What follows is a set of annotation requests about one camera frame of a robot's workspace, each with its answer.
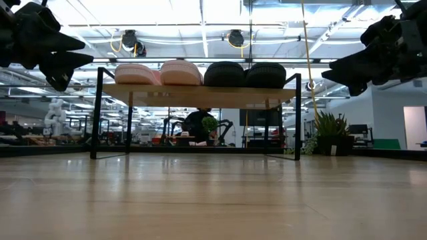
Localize wooden shelf black metal legs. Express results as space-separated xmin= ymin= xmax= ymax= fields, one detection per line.
xmin=89 ymin=66 xmax=303 ymax=161

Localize black aluminium rig frame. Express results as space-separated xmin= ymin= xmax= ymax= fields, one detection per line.
xmin=0 ymin=143 xmax=427 ymax=161

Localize pink slide sandal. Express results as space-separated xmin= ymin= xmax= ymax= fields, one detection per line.
xmin=159 ymin=59 xmax=204 ymax=87
xmin=113 ymin=63 xmax=163 ymax=86

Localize white humanoid robot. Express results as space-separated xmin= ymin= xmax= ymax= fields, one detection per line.
xmin=43 ymin=97 xmax=67 ymax=137

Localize round green potted plant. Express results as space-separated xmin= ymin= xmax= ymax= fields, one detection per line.
xmin=201 ymin=115 xmax=220 ymax=147

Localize black desk monitor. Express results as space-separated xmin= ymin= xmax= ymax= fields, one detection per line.
xmin=349 ymin=123 xmax=370 ymax=135

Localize black ceiling cable reel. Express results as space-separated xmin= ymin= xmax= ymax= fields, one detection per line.
xmin=227 ymin=29 xmax=246 ymax=49
xmin=120 ymin=29 xmax=147 ymax=57

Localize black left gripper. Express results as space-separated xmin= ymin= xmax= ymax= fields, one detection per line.
xmin=0 ymin=5 xmax=95 ymax=93

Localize person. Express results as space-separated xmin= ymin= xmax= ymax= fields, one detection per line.
xmin=181 ymin=107 xmax=221 ymax=147

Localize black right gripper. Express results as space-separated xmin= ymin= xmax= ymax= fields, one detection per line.
xmin=321 ymin=15 xmax=427 ymax=97

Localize green board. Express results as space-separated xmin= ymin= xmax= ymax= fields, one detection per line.
xmin=372 ymin=138 xmax=401 ymax=150

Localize black slide sandal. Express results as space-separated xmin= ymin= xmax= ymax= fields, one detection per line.
xmin=203 ymin=61 xmax=246 ymax=88
xmin=244 ymin=62 xmax=288 ymax=89

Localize black wall screen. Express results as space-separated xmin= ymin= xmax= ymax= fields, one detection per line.
xmin=239 ymin=108 xmax=283 ymax=127

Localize yellow cable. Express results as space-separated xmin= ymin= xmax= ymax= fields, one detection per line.
xmin=300 ymin=0 xmax=321 ymax=121

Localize green succulent in black pot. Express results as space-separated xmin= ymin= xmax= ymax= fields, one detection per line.
xmin=299 ymin=109 xmax=355 ymax=157

